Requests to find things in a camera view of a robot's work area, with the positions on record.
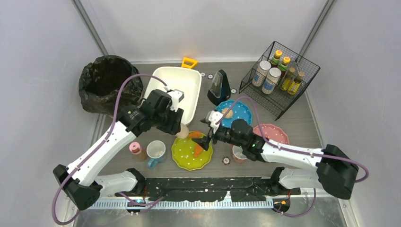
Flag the white rectangular basin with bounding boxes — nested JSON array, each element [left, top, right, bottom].
[[153, 66, 202, 125]]

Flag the black bag lined trash bin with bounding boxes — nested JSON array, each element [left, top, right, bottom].
[[78, 55, 139, 117]]

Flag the pink lid spice shaker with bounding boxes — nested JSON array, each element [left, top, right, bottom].
[[129, 142, 148, 161]]

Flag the black base mat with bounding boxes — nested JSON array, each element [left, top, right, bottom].
[[144, 177, 301, 203]]

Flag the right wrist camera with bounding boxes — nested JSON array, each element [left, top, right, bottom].
[[206, 110, 223, 134]]

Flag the orange food piece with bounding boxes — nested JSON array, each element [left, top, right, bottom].
[[187, 131, 202, 139], [193, 144, 204, 158]]

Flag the brown poker chip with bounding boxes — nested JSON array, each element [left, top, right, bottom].
[[222, 157, 231, 165]]

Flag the yellow lid spice shaker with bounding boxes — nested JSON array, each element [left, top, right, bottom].
[[175, 123, 189, 139]]

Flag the pink polka dot plate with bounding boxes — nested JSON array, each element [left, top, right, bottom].
[[253, 124, 289, 145]]

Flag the green polka dot plate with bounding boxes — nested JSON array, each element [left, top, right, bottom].
[[171, 138, 213, 171]]

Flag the yellow label oil bottle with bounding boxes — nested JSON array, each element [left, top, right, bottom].
[[287, 71, 305, 95]]

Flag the grain jar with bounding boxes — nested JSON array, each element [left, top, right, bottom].
[[262, 68, 281, 94], [252, 61, 271, 87]]

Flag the yellow oil bottle brown cap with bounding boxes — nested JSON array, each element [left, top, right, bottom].
[[280, 67, 296, 91]]

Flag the black metronome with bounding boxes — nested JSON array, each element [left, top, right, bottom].
[[207, 70, 231, 106]]

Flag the orange handled white mug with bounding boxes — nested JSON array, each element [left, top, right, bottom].
[[232, 146, 247, 163]]

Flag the beige bun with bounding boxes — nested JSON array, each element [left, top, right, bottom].
[[222, 108, 234, 119]]

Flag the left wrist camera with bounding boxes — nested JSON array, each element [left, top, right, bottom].
[[164, 87, 184, 112]]

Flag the orange plastic handle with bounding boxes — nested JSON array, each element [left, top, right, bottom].
[[181, 57, 199, 69]]

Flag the red sauce bottle yellow cap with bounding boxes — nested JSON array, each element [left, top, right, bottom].
[[278, 56, 291, 78]]

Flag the blue polka dot plate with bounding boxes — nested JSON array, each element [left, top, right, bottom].
[[216, 100, 253, 128]]

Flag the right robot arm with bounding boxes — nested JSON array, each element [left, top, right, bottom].
[[192, 119, 359, 200]]

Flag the lower orange food piece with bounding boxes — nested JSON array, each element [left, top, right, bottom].
[[193, 144, 204, 158]]

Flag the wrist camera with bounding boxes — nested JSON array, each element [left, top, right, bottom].
[[164, 87, 184, 112], [206, 110, 223, 134]]

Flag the upper orange food piece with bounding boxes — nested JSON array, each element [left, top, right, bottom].
[[187, 131, 202, 139]]

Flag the black wire basket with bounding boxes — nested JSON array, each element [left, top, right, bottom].
[[239, 41, 320, 119]]

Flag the blue handled white mug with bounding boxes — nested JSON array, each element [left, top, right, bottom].
[[146, 140, 166, 168]]

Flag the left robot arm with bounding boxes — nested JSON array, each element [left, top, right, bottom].
[[53, 89, 184, 210]]

